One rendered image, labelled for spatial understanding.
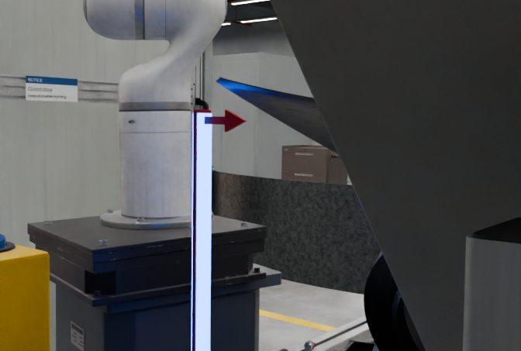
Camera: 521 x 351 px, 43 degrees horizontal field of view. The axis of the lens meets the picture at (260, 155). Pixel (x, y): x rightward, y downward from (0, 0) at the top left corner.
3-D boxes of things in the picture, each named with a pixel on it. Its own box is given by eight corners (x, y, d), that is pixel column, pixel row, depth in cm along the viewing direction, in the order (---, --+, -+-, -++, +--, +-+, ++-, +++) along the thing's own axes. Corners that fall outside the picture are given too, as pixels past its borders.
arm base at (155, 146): (82, 218, 114) (79, 112, 113) (179, 208, 125) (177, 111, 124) (129, 234, 98) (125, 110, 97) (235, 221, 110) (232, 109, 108)
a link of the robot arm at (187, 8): (119, 111, 115) (115, -26, 114) (224, 110, 119) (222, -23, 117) (117, 111, 104) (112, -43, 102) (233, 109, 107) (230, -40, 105)
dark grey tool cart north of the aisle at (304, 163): (330, 228, 725) (332, 147, 721) (279, 223, 765) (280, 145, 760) (350, 223, 764) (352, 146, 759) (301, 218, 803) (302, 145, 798)
